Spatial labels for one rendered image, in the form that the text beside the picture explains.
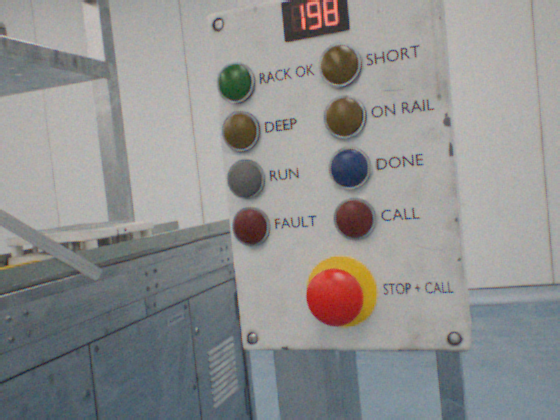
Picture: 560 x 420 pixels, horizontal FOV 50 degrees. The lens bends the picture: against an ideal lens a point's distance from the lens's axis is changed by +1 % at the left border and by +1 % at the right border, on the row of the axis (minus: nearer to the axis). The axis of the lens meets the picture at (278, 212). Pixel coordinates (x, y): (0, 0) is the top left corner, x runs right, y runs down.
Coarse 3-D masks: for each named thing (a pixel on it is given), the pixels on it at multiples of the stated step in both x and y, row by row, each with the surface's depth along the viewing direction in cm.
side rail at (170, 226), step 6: (168, 222) 210; (174, 222) 212; (156, 228) 201; (162, 228) 204; (168, 228) 208; (174, 228) 211; (138, 234) 190; (24, 252) 145; (30, 252) 147; (0, 258) 138; (6, 258) 140; (0, 264) 138; (6, 264) 140
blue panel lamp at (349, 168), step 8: (344, 152) 42; (352, 152) 41; (360, 152) 41; (336, 160) 42; (344, 160) 42; (352, 160) 41; (360, 160) 41; (336, 168) 42; (344, 168) 42; (352, 168) 41; (360, 168) 41; (336, 176) 42; (344, 176) 42; (352, 176) 41; (360, 176) 41; (344, 184) 42; (352, 184) 42
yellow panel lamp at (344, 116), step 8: (336, 104) 41; (344, 104) 41; (352, 104) 41; (328, 112) 42; (336, 112) 41; (344, 112) 41; (352, 112) 41; (360, 112) 41; (328, 120) 42; (336, 120) 42; (344, 120) 41; (352, 120) 41; (360, 120) 41; (336, 128) 42; (344, 128) 41; (352, 128) 41
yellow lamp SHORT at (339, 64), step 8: (336, 48) 41; (344, 48) 41; (328, 56) 41; (336, 56) 41; (344, 56) 41; (352, 56) 41; (328, 64) 41; (336, 64) 41; (344, 64) 41; (352, 64) 41; (328, 72) 41; (336, 72) 41; (344, 72) 41; (352, 72) 41; (328, 80) 42; (336, 80) 41; (344, 80) 41
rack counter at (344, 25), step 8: (296, 0) 42; (304, 0) 42; (312, 0) 42; (344, 0) 41; (288, 8) 43; (344, 8) 41; (288, 16) 43; (344, 16) 41; (288, 24) 43; (344, 24) 41; (288, 32) 43; (304, 32) 42; (312, 32) 42; (320, 32) 42; (328, 32) 42; (288, 40) 43
